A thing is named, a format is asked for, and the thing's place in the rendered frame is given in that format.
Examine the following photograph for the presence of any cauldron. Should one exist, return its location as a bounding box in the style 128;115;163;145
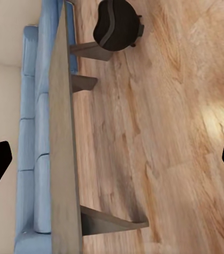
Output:
93;0;144;51

